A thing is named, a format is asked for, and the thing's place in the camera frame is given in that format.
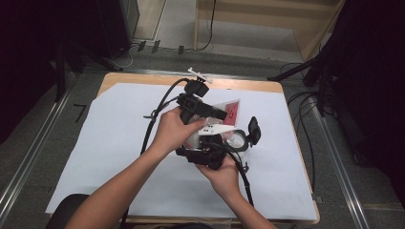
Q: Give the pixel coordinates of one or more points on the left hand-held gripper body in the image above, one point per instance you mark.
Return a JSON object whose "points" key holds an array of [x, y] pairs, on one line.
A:
{"points": [[191, 103]]}

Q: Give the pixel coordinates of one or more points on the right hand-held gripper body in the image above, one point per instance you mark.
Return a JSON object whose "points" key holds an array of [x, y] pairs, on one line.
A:
{"points": [[211, 156]]}

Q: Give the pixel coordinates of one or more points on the red and clear refill pouch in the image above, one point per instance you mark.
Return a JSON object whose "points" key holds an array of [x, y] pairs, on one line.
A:
{"points": [[231, 113]]}

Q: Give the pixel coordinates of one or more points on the person's left hand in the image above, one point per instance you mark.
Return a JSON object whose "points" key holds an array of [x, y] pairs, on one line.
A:
{"points": [[172, 132]]}

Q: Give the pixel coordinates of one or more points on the person's right hand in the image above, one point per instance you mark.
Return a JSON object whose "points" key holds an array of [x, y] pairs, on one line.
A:
{"points": [[226, 181]]}

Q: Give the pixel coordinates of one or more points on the wooden table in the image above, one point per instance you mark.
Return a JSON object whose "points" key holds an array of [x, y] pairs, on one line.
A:
{"points": [[248, 85]]}

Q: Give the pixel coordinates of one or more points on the white paper sheet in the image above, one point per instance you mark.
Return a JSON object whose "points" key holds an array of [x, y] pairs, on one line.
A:
{"points": [[111, 127]]}

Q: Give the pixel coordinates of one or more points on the black stand with crossbar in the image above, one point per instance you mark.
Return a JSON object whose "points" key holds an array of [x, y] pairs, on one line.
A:
{"points": [[305, 68]]}

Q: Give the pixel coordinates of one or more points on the black cabinet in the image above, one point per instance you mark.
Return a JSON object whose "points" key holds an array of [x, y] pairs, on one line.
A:
{"points": [[121, 25]]}

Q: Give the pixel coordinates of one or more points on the light wooden shelf frame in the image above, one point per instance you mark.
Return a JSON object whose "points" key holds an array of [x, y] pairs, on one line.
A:
{"points": [[312, 41]]}

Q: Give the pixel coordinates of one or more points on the long metal floor rail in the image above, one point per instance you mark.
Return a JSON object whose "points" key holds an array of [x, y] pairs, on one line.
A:
{"points": [[35, 136], [342, 165]]}

